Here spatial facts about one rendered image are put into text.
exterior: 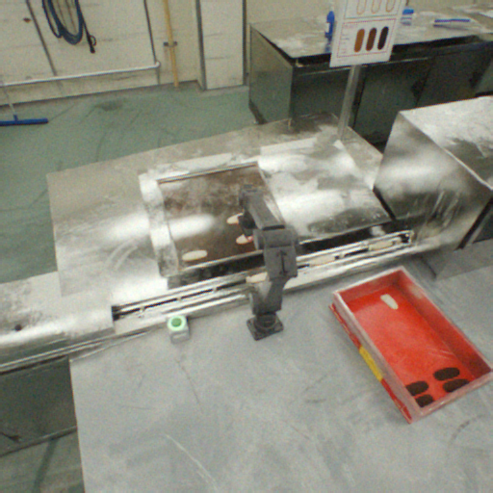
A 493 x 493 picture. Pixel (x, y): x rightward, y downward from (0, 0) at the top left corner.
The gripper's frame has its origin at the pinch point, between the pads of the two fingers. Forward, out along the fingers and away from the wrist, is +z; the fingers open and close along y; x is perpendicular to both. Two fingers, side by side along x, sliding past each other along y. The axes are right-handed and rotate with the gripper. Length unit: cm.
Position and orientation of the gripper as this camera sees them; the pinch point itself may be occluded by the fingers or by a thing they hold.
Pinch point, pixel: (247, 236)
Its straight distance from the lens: 147.6
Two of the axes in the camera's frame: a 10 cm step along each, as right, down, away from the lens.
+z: -0.6, 5.6, 8.3
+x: 9.1, -3.2, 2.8
